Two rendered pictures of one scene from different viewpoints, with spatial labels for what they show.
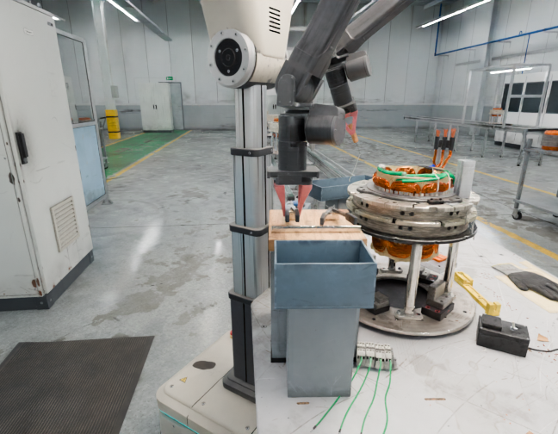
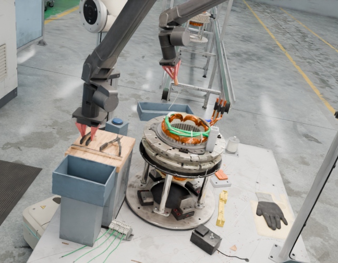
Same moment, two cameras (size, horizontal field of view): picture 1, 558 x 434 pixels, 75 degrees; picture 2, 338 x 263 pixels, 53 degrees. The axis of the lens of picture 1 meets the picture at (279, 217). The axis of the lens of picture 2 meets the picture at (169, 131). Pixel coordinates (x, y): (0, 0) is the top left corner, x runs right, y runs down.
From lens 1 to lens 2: 0.61 m
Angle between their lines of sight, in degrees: 12
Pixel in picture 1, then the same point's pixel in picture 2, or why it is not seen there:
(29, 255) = not seen: outside the picture
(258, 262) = not seen: hidden behind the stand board
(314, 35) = (104, 47)
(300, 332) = (66, 207)
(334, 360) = (84, 226)
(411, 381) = (132, 249)
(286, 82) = (86, 68)
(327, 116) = (104, 95)
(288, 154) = (85, 107)
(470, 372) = (170, 254)
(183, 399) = (38, 219)
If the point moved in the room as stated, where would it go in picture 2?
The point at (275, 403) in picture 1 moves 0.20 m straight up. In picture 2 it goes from (51, 239) to (52, 193)
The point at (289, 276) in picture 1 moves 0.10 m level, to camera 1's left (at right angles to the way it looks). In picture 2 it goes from (59, 180) to (28, 171)
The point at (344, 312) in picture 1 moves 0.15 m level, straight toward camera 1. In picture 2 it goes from (90, 204) to (59, 235)
